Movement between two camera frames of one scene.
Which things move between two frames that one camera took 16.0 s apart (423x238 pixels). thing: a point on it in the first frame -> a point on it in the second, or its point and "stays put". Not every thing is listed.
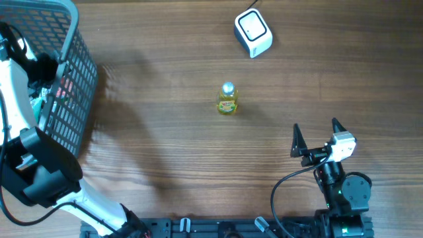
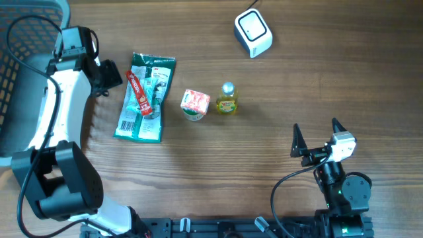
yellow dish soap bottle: x=227 y=100 stays put
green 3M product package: x=37 y=102 -> x=141 y=116
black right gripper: x=299 y=149 stays put
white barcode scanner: x=252 y=32 stays put
